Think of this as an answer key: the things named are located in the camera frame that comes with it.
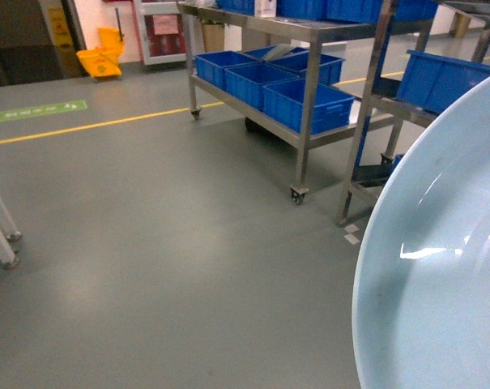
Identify light blue round tray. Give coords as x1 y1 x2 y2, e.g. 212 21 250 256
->
352 77 490 388

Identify blue bin front on shelf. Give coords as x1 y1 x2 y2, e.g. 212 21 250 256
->
262 77 356 135

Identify blue bin on shelf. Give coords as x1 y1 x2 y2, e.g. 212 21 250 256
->
262 77 356 135
224 63 300 111
396 50 490 114

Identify blue bin middle on shelf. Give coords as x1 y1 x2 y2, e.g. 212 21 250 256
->
224 63 300 111

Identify stainless steel rolling shelf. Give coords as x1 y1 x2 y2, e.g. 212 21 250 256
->
177 1 419 204

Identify blue bin on right shelf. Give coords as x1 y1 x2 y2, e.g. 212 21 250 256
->
396 50 490 114

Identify blue bins on top shelf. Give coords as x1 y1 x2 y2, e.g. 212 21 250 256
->
215 0 438 24

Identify blue bin rear left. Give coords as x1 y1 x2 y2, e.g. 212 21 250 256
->
194 51 259 90

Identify blue bin rear right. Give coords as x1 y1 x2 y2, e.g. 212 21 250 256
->
242 45 346 87

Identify red framed cabinet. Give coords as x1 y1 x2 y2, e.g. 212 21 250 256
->
132 0 186 66

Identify yellow mop bucket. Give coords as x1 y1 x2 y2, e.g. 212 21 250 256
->
76 28 124 79

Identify yellow caution sign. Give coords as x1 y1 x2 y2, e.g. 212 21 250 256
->
47 6 74 48

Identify white rack legs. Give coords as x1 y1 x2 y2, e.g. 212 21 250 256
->
0 169 23 271

